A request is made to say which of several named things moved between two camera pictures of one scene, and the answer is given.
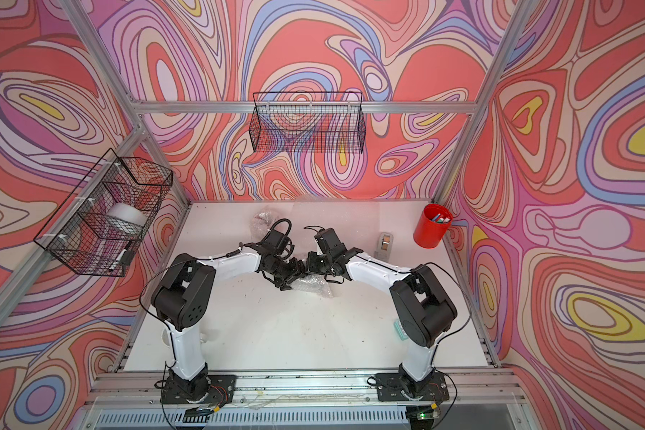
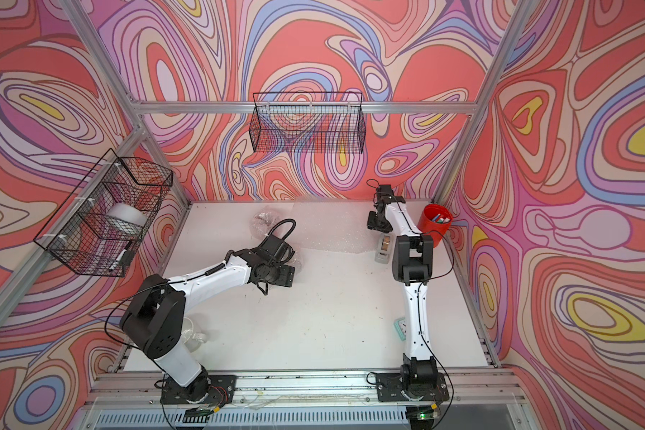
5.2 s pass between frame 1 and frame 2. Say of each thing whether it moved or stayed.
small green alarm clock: stayed
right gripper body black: moved
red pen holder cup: stayed
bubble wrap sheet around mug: stayed
